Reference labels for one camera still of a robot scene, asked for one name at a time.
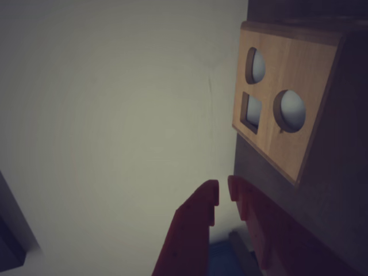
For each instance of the blue ridged object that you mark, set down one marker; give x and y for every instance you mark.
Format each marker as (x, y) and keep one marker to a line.
(227, 261)

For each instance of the wooden shape sorter box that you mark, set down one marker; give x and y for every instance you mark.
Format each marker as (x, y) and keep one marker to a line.
(293, 72)

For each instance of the grey bar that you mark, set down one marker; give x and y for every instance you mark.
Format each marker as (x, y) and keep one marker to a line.
(238, 241)

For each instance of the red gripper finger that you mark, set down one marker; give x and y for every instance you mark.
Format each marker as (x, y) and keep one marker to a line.
(189, 230)
(276, 238)

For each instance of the dark vertical post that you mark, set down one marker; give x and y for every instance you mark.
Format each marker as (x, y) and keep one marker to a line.
(11, 230)

